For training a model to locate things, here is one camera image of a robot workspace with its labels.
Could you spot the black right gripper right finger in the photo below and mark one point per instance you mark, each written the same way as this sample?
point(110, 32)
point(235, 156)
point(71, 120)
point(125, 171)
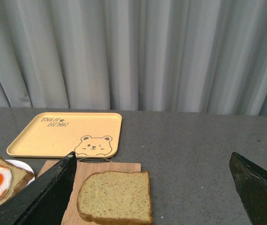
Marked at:
point(251, 185)

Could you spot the bread slice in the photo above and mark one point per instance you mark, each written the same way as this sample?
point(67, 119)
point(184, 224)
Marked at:
point(13, 178)
point(116, 198)

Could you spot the wooden cutting board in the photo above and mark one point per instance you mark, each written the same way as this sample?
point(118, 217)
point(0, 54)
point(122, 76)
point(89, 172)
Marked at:
point(83, 171)

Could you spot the yellow bear tray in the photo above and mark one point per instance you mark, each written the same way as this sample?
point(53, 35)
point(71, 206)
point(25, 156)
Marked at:
point(54, 134)

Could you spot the metal board handle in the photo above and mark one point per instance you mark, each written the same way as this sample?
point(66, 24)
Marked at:
point(95, 160)

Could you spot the grey curtain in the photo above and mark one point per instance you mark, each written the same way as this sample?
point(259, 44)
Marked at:
point(153, 55)

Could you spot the white round plate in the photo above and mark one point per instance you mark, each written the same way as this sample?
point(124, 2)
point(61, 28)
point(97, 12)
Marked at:
point(23, 167)

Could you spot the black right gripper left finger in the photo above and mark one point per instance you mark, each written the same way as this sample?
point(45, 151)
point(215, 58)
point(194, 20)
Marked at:
point(45, 200)

